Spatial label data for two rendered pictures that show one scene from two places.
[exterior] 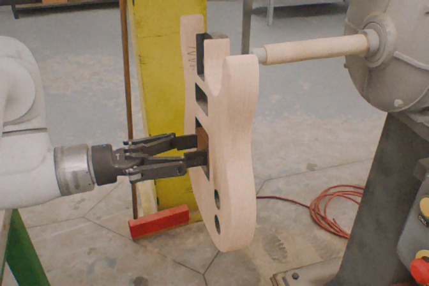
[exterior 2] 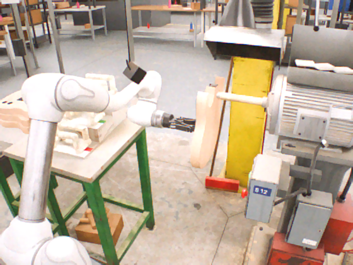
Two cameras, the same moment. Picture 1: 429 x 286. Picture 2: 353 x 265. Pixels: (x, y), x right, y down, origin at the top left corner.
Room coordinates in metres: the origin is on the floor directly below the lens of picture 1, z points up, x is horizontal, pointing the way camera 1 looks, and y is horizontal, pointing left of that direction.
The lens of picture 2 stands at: (-0.44, -0.66, 1.75)
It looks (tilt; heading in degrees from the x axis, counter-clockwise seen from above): 31 degrees down; 39
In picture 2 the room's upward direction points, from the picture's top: 1 degrees counter-clockwise
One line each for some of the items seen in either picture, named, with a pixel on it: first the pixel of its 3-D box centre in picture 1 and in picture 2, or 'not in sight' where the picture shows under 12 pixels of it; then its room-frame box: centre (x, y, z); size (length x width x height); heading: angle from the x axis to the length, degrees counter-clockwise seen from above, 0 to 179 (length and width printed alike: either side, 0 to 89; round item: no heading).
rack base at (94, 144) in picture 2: not in sight; (71, 146); (0.19, 0.59, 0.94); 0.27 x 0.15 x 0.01; 110
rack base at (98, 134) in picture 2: not in sight; (86, 125); (0.33, 0.64, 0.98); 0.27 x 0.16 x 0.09; 110
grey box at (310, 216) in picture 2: not in sight; (315, 197); (0.56, -0.57, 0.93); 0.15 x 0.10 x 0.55; 106
